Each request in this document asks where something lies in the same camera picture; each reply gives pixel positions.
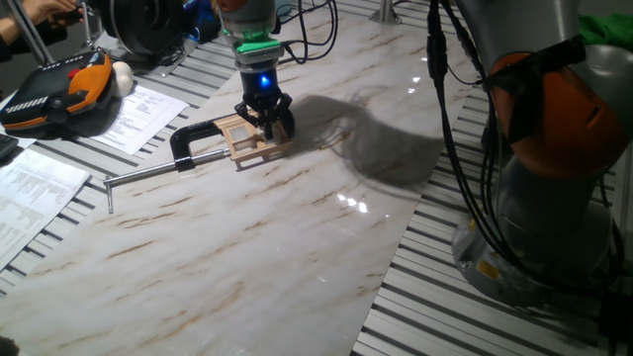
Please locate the person's bare hand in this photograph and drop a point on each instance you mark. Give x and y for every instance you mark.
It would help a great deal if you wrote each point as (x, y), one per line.
(52, 11)

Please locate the grey metal tripod leg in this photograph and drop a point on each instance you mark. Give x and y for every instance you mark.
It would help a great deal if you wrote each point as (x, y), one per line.
(29, 32)

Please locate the light blue egg toy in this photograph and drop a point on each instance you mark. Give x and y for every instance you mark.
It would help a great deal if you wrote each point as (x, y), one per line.
(283, 7)

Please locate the black computer keyboard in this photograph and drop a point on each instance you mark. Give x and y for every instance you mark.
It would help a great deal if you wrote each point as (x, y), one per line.
(6, 146)

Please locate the person's dark sleeved forearm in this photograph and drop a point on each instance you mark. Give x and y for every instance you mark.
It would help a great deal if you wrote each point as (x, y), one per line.
(29, 44)

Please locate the orange black teach pendant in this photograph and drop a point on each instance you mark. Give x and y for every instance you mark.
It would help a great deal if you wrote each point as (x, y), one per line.
(44, 91)

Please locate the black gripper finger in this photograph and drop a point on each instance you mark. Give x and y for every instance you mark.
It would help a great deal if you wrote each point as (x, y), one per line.
(289, 121)
(269, 129)

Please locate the white round plush toy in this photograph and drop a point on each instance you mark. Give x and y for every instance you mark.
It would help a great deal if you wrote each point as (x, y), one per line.
(122, 76)

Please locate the blue fabric bag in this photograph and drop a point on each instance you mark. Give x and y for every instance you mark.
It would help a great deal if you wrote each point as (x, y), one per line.
(203, 20)

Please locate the black steel C-clamp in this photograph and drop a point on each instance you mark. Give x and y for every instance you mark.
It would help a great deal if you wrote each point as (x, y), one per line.
(190, 133)

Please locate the green wrist mount adapter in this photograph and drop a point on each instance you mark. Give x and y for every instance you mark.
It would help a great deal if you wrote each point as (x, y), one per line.
(257, 47)

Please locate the marble pattern board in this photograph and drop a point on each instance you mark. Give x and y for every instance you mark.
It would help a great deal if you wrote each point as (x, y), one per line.
(247, 257)

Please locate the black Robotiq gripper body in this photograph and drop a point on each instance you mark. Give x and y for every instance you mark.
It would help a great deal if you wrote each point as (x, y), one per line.
(257, 86)

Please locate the green cloth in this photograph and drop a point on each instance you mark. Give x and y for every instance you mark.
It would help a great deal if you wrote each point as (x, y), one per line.
(608, 32)

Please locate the silver upright post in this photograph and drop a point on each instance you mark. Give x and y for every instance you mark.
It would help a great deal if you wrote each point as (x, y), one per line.
(386, 12)

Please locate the miniature wooden sliding window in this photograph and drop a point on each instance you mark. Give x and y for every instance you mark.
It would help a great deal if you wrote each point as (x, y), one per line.
(254, 154)

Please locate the black round spool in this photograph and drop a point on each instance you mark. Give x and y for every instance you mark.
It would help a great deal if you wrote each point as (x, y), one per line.
(143, 25)

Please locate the thin metal tripod leg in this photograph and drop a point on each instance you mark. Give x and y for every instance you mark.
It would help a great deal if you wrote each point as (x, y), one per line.
(88, 25)

